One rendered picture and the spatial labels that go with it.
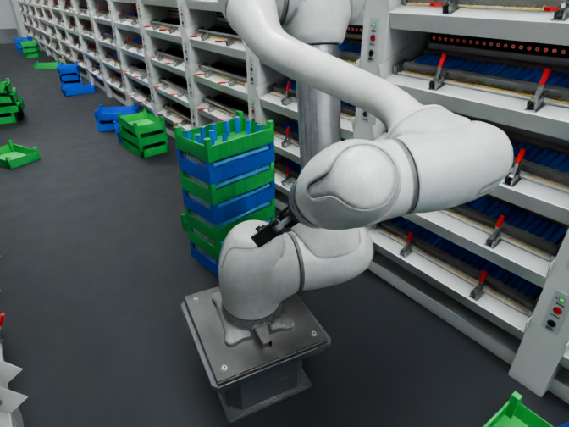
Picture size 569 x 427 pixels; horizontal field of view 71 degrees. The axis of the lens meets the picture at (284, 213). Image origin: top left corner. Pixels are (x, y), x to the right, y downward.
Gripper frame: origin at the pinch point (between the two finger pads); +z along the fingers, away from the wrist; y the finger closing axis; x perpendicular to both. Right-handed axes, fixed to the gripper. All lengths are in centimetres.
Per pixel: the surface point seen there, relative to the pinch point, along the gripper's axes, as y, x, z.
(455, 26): -65, -10, 6
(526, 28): -66, 1, -8
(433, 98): -56, 1, 18
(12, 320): 83, -26, 74
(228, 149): -9, -27, 55
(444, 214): -46, 32, 32
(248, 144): -17, -25, 59
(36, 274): 75, -38, 96
